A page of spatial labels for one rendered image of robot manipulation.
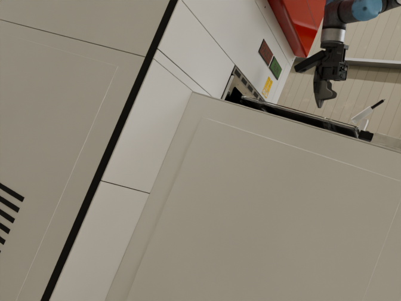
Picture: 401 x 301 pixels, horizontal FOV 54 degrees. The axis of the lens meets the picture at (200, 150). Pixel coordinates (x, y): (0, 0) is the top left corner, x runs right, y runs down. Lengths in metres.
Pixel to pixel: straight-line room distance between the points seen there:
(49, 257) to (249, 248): 0.45
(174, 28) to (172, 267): 0.58
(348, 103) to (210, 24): 8.25
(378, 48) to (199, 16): 8.70
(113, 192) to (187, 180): 0.19
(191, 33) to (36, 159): 0.50
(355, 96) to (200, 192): 8.38
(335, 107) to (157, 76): 8.50
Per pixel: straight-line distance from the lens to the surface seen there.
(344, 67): 1.39
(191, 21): 1.03
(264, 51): 1.43
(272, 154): 0.95
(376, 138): 1.18
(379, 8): 1.35
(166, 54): 0.97
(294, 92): 10.05
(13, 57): 1.27
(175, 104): 1.04
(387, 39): 9.70
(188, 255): 1.00
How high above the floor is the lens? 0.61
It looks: 4 degrees up
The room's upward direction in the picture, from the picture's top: 23 degrees clockwise
